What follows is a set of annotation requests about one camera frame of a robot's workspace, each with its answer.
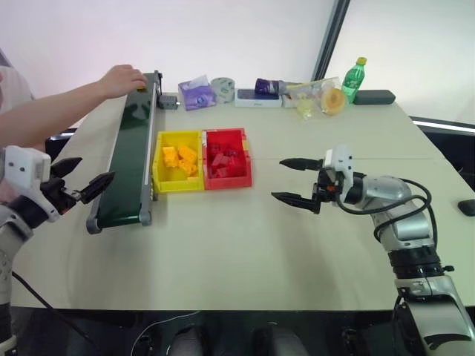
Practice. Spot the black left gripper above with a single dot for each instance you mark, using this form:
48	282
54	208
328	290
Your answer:
59	193

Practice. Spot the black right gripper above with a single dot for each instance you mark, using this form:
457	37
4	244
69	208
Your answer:
326	185

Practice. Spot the small yellow toy block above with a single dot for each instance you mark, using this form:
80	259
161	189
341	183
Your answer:
141	89

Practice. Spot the person's bare forearm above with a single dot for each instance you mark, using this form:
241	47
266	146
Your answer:
41	115

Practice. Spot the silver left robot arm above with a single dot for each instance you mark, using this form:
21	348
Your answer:
9	237

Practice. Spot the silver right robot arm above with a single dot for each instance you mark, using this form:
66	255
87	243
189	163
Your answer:
393	194

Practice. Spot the person's bare hand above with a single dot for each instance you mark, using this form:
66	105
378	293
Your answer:
118	79

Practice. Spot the red plastic bin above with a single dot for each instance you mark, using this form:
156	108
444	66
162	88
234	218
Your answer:
227	181

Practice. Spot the red toy block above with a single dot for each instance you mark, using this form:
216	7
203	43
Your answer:
220	164
232	153

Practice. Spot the orange round toy fruit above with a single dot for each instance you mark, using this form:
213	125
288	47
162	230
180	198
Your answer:
333	101

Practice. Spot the white and blue flat box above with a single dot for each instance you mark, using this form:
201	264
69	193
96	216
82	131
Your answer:
256	99

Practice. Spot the clear plastic bag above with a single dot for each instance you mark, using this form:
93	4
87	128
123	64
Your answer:
315	89

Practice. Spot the yellow plastic bin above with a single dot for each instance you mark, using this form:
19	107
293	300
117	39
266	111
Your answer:
178	184

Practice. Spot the purple snack bag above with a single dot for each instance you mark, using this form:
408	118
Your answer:
268	86

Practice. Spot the dark grey oblong case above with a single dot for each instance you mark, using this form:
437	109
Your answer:
374	97

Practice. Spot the green bottle yellow cap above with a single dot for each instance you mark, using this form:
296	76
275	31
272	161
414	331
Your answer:
353	81

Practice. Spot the person's light shirt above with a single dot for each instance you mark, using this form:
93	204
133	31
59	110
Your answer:
13	85

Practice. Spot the grey tape roll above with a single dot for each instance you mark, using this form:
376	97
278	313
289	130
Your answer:
223	91

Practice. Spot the purple tissue pack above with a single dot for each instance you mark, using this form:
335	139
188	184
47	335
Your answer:
196	95

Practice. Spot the black side desk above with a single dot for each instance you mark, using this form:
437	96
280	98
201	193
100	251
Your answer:
452	144

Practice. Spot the black computer mouse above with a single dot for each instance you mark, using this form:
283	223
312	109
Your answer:
467	207

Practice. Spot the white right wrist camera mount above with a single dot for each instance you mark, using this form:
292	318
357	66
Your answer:
339	159

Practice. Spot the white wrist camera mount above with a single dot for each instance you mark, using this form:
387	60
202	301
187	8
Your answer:
22	167
339	159

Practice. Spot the green conveyor belt grey frame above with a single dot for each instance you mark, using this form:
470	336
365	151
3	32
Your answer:
130	148

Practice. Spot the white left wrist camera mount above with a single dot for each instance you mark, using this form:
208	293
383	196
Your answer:
22	167

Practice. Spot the dark window frame post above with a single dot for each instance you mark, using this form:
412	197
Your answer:
328	41

